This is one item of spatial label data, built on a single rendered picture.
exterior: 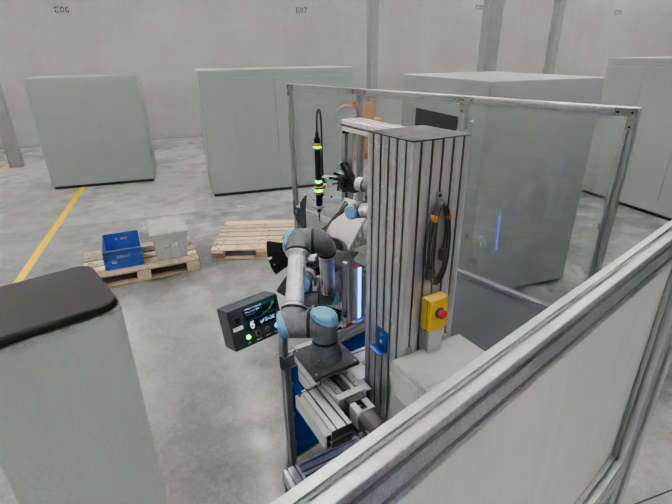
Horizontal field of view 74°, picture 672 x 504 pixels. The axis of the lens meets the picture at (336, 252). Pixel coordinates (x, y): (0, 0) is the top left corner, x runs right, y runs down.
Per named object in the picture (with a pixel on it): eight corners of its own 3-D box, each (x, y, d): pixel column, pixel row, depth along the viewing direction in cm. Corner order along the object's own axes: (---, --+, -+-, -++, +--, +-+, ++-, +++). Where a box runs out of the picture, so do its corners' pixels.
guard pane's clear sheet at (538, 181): (297, 205, 412) (291, 88, 371) (580, 316, 235) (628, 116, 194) (296, 206, 411) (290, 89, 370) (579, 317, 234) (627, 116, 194)
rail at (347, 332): (398, 308, 287) (398, 297, 284) (402, 310, 284) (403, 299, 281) (280, 368, 234) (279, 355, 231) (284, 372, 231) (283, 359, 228)
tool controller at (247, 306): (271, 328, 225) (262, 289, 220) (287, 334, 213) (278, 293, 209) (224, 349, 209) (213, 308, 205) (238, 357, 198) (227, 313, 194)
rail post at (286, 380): (294, 471, 268) (286, 364, 236) (298, 475, 265) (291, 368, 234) (288, 474, 266) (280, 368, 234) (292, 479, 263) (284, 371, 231)
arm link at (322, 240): (337, 223, 216) (339, 295, 247) (314, 223, 217) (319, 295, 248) (336, 238, 207) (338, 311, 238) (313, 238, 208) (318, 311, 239)
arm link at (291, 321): (308, 333, 187) (314, 223, 213) (273, 333, 187) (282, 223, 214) (311, 342, 197) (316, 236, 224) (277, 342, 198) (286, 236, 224)
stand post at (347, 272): (345, 367, 355) (344, 232, 309) (353, 373, 349) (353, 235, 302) (341, 370, 353) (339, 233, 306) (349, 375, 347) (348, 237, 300)
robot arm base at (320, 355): (348, 359, 199) (348, 340, 195) (318, 370, 192) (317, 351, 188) (331, 341, 211) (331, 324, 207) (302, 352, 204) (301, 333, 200)
